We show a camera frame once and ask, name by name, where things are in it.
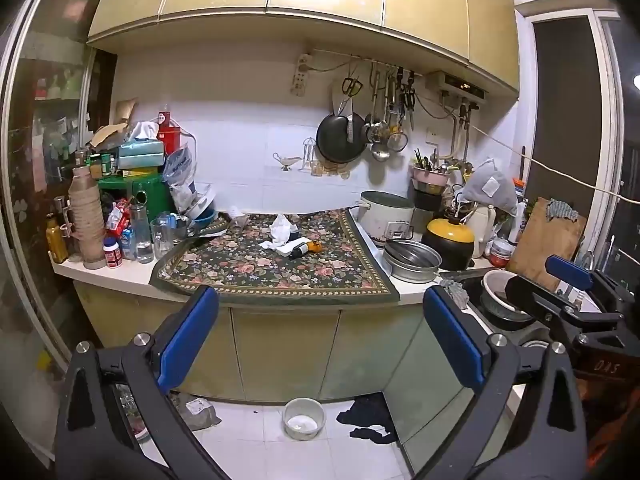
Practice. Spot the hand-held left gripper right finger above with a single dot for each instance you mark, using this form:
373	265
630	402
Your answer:
452	330

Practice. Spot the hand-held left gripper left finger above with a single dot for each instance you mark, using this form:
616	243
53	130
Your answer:
187	330

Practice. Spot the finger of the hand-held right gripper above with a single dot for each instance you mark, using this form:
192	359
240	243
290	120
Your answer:
537	297
570	271

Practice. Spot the small white tissue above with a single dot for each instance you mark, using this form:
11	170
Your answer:
268	244

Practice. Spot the dark bottle with white label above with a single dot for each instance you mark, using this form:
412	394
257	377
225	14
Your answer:
300	251

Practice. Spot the small orange scrap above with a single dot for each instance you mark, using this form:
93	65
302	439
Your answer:
316	246

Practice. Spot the grey scouring cloth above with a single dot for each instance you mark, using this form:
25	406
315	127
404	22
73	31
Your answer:
454	292

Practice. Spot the wooden cutting board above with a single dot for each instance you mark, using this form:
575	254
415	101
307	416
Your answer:
540	245

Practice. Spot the white sink bowl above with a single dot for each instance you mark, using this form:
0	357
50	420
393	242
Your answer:
495	285

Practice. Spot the grey dishcloth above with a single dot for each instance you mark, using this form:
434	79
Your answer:
561	210

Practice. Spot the steel basin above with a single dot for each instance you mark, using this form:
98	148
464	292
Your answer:
412	262

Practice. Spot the black pot with yellow lid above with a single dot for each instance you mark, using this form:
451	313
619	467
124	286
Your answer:
450	242

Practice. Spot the white kettle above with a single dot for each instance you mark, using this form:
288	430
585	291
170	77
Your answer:
481	230

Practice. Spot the floral green table cloth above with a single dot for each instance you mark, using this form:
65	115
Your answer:
260	272

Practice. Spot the clear drinking glass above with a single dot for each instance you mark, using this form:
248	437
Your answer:
162	240

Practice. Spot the cream base cabinets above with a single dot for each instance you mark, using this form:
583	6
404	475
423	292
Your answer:
285	350

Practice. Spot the white bottle with red label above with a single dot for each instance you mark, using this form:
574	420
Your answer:
112	255

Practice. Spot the clear tall bottle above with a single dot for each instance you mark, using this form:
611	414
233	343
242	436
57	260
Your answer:
143	230

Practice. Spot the blue bowl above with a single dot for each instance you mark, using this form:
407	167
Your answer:
206	217

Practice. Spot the grey cloth bag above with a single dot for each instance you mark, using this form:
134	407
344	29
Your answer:
487	187

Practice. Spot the clear glass jar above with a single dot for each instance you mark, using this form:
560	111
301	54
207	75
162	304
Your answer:
237	222

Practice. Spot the dark cloth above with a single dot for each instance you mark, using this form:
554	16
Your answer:
367	415

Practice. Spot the white plate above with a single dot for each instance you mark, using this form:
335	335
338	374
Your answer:
200	202

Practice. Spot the red snack packets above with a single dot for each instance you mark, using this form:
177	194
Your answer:
117	220

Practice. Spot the white rice cooker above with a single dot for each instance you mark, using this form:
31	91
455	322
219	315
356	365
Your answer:
382	217

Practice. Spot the green box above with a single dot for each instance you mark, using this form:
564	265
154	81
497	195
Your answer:
152	192

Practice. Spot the clear bag of white powder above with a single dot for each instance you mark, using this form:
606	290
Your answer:
181	180

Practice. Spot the stack of brown cups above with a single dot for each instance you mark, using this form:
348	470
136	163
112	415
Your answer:
87	215

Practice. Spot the pink utensil holder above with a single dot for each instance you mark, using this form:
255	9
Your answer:
430	177

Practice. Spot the yellow oil bottle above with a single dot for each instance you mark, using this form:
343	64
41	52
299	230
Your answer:
56	242

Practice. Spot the dark window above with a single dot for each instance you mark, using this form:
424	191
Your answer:
570	110

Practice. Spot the teal tissue box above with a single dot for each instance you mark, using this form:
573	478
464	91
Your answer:
142	155

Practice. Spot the green-lidded spice jars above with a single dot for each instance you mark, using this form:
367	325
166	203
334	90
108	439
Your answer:
102	165

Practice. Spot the steel ladle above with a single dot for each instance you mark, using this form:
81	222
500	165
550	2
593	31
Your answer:
380	152

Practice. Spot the red carton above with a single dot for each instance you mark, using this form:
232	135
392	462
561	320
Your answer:
169	135

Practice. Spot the steel strainer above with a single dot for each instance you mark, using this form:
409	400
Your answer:
397	140

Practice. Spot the brown cardboard pieces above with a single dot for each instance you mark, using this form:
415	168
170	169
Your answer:
112	130

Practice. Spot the black frying pan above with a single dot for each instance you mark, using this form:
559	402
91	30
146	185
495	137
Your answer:
335	140

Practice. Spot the glass-door cabinet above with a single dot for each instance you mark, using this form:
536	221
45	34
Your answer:
40	135

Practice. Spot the white power strip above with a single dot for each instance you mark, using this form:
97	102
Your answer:
300	77

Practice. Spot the gravy boat wall sticker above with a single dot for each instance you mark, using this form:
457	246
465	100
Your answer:
287	161

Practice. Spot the grey wall appliance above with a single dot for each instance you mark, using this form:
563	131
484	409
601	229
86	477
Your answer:
457	87

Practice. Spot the cream wall cabinets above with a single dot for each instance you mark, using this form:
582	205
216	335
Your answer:
300	5

